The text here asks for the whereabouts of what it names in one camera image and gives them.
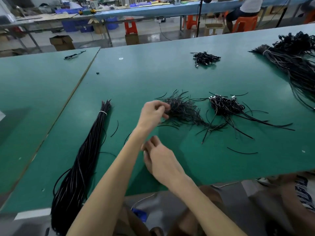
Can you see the person's right hand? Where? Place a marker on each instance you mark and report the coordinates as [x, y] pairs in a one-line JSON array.
[[163, 164]]

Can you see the person's left hand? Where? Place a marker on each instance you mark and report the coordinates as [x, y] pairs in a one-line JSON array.
[[151, 115]]

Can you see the person's left forearm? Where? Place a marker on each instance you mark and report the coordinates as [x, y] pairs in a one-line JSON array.
[[108, 194]]

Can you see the person's right forearm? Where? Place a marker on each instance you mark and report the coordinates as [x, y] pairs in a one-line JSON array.
[[209, 211]]

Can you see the person's right leg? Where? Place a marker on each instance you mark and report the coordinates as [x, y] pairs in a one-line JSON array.
[[301, 204]]

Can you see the blue plastic item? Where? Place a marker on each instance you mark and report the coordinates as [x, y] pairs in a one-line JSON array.
[[140, 215]]

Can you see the small cardboard box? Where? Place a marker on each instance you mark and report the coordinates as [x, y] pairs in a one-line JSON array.
[[132, 39]]

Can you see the red plastic stool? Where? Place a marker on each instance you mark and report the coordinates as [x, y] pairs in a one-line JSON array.
[[131, 27]]

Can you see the orange plastic stool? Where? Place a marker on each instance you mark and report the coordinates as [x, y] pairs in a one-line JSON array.
[[245, 24], [192, 22], [310, 17]]

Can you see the long blue workbench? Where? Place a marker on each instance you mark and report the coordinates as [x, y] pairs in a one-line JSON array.
[[162, 9]]

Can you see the black fan on stand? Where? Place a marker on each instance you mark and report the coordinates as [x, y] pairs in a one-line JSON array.
[[199, 17]]

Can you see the open cardboard box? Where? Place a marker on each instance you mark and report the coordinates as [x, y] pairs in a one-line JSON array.
[[62, 43]]

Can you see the black tripod stand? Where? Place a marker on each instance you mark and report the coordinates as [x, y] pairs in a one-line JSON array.
[[284, 11]]

